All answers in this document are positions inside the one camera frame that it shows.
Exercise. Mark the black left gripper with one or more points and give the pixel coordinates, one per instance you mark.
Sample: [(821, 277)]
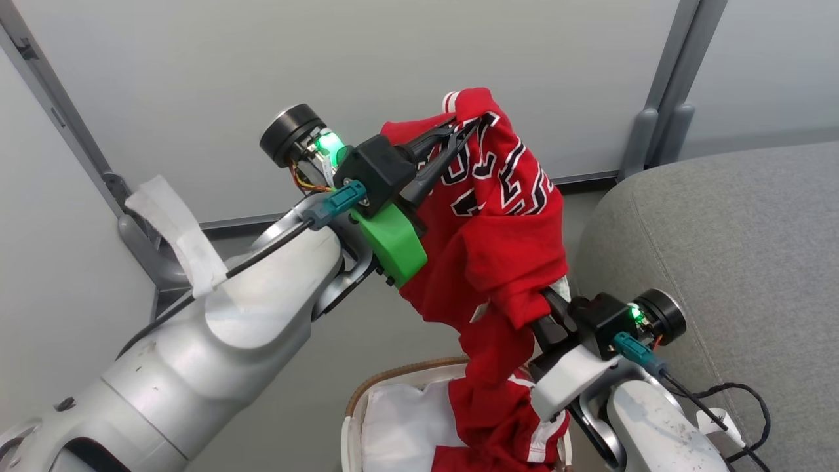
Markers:
[(377, 172)]

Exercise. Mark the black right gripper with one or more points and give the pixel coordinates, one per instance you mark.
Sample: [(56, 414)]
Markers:
[(600, 321)]

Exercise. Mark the red basketball jersey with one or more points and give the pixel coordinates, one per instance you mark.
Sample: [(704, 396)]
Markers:
[(498, 249)]

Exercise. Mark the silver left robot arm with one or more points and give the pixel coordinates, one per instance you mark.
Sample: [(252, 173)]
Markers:
[(196, 354)]

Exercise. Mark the wicker laundry basket white liner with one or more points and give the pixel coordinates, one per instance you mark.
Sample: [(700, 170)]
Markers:
[(367, 387)]

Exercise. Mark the white cloth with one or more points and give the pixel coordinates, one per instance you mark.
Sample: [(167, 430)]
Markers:
[(406, 426)]

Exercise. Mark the grey fabric sofa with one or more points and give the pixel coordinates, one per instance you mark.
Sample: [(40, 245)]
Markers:
[(754, 262)]

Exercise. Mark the white tape strip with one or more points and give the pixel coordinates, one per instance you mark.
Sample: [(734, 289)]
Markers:
[(180, 233)]

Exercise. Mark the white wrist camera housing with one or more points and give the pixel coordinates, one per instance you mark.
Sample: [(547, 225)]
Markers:
[(569, 383)]

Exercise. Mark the green wrist camera housing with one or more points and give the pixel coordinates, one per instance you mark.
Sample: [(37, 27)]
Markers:
[(393, 244)]

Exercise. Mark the grey metal partition post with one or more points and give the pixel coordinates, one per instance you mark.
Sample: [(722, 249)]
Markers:
[(678, 59)]

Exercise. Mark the metal caster bracket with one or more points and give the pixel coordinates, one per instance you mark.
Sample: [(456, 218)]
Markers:
[(59, 111)]

